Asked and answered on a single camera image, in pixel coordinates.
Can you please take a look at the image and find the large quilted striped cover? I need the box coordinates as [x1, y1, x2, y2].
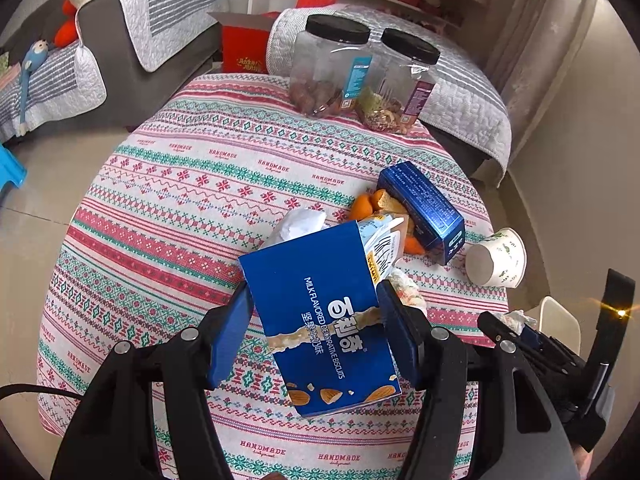
[267, 5, 513, 188]

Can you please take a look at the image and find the dark blue carton box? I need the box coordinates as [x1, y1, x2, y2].
[377, 161, 467, 266]

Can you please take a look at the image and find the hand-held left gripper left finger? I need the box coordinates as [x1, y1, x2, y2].
[50, 280, 256, 480]

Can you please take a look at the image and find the clear jar purple label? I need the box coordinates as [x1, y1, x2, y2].
[356, 27, 442, 136]

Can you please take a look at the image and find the patterned striped tablecloth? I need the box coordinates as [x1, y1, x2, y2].
[37, 72, 508, 480]

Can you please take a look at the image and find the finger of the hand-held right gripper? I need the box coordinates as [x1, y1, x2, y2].
[477, 311, 523, 347]

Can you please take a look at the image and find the black cable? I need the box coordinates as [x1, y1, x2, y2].
[0, 383, 83, 403]

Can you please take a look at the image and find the quilted striped seat cover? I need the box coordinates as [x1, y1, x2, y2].
[0, 42, 108, 143]

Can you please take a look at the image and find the blue biscuit box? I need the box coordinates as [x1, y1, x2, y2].
[238, 220, 403, 418]

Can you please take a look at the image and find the beige floral curtain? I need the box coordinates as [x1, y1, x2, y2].
[484, 0, 597, 107]

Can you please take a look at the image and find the red plush toy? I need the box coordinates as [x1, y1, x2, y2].
[52, 0, 84, 49]

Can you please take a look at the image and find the white plastic trash bin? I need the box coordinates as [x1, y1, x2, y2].
[525, 295, 582, 357]

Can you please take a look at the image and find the white paper cup green print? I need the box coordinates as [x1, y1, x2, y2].
[465, 227, 528, 290]

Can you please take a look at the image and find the quilted striped armrest cover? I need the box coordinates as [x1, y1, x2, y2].
[102, 0, 221, 73]

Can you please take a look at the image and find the blue plastic stool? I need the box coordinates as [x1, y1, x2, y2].
[0, 145, 28, 199]

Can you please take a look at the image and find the blue plush toy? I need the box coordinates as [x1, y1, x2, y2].
[16, 40, 54, 137]

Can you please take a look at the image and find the crumpled patterned wrapper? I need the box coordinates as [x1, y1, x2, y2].
[387, 267, 428, 312]

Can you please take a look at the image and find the clear jar blue label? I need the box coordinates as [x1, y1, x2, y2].
[289, 14, 373, 120]

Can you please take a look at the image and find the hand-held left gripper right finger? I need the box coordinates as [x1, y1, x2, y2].
[375, 280, 571, 480]

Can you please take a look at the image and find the grey chaise sofa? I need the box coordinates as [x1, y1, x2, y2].
[427, 122, 502, 182]

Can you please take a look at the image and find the red cardboard box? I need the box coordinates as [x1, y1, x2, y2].
[207, 10, 283, 75]

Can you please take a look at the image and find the white paper scrap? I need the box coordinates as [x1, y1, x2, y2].
[500, 310, 538, 333]

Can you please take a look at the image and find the white tissue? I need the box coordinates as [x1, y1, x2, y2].
[265, 207, 328, 248]

